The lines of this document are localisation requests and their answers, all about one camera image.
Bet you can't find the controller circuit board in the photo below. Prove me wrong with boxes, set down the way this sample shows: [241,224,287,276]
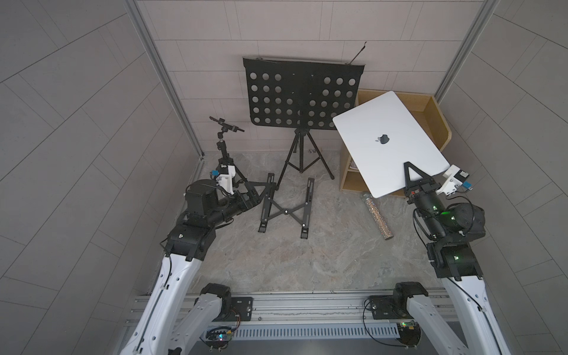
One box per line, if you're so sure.
[397,321,422,348]
[200,326,236,351]

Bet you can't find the small black phone tripod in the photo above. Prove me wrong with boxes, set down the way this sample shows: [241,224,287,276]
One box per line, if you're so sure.
[209,116,247,190]

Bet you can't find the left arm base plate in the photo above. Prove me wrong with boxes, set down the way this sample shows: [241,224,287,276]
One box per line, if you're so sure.
[213,297,254,322]

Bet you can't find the right controller circuit board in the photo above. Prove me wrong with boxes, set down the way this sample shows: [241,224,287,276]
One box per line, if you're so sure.
[397,321,422,348]

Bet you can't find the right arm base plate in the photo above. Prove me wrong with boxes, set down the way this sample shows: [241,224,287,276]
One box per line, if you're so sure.
[365,296,412,320]

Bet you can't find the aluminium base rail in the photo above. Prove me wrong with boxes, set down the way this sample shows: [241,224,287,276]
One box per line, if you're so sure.
[209,289,412,341]

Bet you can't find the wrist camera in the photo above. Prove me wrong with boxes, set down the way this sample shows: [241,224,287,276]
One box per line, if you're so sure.
[436,165,473,196]
[210,164,236,195]

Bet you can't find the silver laptop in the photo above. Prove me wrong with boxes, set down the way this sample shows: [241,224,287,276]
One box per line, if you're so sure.
[332,90,451,199]

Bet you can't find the black folding laptop stand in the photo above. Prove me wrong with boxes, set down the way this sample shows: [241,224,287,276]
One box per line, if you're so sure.
[258,173,315,240]

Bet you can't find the left controller circuit board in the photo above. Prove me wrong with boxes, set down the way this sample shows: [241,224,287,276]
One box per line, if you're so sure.
[200,326,236,351]

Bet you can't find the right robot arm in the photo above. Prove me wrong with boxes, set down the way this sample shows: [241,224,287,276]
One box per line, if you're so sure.
[393,162,511,354]

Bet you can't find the black perforated music stand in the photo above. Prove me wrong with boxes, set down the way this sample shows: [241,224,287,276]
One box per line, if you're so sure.
[243,57,365,180]

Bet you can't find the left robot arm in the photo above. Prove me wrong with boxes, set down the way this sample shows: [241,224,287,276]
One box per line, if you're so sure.
[121,179,274,354]

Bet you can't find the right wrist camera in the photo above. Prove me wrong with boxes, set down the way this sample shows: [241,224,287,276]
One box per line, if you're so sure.
[436,165,473,196]

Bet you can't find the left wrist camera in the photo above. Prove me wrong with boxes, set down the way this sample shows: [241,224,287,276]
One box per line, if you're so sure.
[210,164,236,195]

